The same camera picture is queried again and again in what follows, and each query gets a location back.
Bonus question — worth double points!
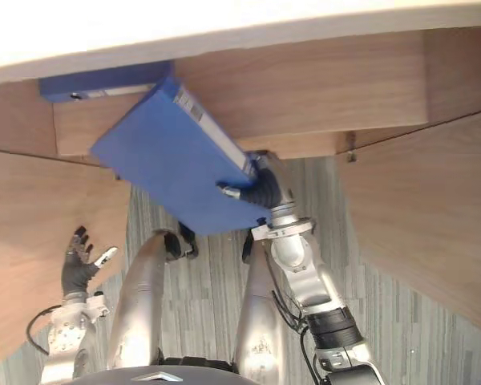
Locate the right silver robot leg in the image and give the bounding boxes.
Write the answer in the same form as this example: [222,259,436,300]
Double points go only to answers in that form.
[231,236,302,379]

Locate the left silver robot leg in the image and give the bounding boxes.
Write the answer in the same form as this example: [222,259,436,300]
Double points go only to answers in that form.
[105,229,170,371]

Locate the dark robot foot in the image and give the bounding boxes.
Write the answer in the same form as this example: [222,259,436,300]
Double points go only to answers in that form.
[241,233,256,264]
[163,220,200,262]

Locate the wooden cabinet door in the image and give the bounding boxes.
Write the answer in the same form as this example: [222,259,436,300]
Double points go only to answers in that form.
[335,107,481,337]
[0,147,131,371]

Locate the silver robot leg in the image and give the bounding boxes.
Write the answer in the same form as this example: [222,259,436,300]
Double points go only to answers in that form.
[105,229,170,371]
[231,236,302,379]

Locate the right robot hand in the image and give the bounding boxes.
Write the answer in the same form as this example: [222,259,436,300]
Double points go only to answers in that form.
[217,149,296,211]

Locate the right dark robot foot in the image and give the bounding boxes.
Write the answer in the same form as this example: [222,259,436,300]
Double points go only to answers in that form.
[241,233,256,264]

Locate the wooden cabinet with white top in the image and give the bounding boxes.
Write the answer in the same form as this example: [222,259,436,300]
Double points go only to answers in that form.
[0,0,481,165]

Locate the dark robot torso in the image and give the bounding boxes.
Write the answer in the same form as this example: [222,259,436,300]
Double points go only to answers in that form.
[69,354,242,385]

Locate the left dark robot foot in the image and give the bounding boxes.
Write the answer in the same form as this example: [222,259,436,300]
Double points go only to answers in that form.
[163,220,200,262]

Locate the metal door hinge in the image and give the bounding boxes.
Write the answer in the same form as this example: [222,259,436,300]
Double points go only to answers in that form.
[345,132,358,164]

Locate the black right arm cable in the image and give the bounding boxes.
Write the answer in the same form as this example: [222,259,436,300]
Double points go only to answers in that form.
[269,288,326,385]

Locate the blue folder with spine label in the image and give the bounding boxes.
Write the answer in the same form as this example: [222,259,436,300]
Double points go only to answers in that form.
[38,63,176,103]
[89,75,270,237]

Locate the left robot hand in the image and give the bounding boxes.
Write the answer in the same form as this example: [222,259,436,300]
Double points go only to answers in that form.
[59,225,119,296]

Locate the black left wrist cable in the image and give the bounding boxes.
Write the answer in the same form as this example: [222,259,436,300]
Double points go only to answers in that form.
[25,303,67,356]

